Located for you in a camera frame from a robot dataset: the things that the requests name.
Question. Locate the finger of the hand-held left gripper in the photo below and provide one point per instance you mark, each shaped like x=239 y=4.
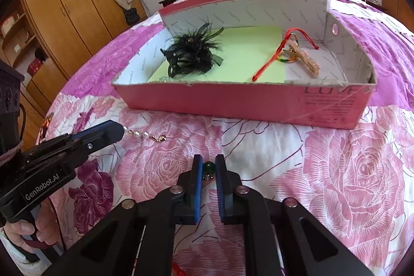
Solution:
x=103 y=130
x=97 y=145

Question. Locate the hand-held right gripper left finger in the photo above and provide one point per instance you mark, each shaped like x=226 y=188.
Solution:
x=198 y=185

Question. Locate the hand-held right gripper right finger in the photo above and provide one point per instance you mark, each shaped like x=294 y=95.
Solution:
x=221 y=188

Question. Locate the green bead earring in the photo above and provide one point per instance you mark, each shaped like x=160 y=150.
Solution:
x=209 y=166

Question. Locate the gold pearl hair clip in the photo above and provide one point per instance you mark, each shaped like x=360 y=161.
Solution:
x=147 y=134

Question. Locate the pink cardboard box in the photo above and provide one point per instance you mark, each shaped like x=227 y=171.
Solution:
x=210 y=101

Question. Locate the black feather hair accessory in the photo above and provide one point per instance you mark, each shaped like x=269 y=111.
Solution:
x=190 y=49

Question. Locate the pink pig hair clip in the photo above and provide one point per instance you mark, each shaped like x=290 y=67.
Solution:
x=307 y=64

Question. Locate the person's left forearm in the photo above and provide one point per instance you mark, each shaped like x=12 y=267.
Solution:
x=16 y=263

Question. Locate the person's left hand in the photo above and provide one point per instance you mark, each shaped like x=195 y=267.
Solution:
x=45 y=224

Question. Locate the red bag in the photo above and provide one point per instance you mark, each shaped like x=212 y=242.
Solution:
x=35 y=66

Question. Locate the black hanging bag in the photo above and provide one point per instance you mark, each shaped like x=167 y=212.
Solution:
x=132 y=17

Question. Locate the wooden wardrobe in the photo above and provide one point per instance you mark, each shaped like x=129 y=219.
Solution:
x=71 y=4

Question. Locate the light green paper sheet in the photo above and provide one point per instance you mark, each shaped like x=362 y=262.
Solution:
x=245 y=49

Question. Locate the white storage box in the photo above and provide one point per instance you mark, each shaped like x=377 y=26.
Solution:
x=8 y=26

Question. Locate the dark wooden nightstand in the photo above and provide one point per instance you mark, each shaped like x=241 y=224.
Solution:
x=169 y=0

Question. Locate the wooden side cabinet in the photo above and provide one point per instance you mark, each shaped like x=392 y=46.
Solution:
x=399 y=7

